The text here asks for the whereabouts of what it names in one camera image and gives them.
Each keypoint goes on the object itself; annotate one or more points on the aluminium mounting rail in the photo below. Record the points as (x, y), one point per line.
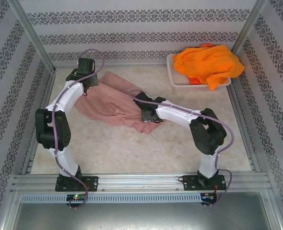
(141, 182)

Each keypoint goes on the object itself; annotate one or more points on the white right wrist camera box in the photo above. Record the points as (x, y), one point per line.
(154, 97)

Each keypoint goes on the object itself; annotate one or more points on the aluminium frame post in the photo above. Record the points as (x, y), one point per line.
(247, 31)
(33, 38)

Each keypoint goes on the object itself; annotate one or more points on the pink shorts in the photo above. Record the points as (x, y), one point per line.
(108, 103)

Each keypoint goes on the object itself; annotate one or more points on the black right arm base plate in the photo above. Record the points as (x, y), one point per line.
(189, 183)

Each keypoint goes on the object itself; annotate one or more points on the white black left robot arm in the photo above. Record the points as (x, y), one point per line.
(70, 99)

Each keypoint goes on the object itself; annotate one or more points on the small controller circuit board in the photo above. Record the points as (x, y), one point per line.
(76, 197)
(208, 197)

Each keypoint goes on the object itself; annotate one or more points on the yellow-orange shorts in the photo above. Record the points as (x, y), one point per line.
(203, 62)

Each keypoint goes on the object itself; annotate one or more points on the white plastic perforated basket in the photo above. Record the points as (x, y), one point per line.
(177, 80)

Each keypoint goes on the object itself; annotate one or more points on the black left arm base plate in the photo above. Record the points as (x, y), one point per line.
(92, 183)

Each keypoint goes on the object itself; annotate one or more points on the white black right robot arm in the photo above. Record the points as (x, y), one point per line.
(177, 115)

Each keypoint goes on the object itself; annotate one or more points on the grey sheet metal panel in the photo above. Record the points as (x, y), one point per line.
(141, 216)

